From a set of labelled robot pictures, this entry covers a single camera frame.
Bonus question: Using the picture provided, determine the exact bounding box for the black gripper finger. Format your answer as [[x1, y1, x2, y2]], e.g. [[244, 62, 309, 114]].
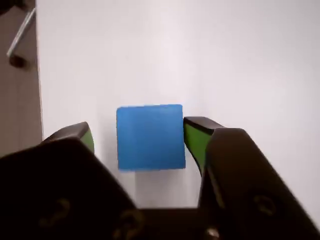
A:
[[0, 121, 151, 240], [183, 116, 320, 240]]

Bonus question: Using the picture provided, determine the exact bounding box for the blue lego block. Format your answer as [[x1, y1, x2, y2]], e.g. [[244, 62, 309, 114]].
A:
[[116, 103, 187, 172]]

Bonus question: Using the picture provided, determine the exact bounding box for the silver metal bar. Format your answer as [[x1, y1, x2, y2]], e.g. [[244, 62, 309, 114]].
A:
[[6, 7, 37, 67]]

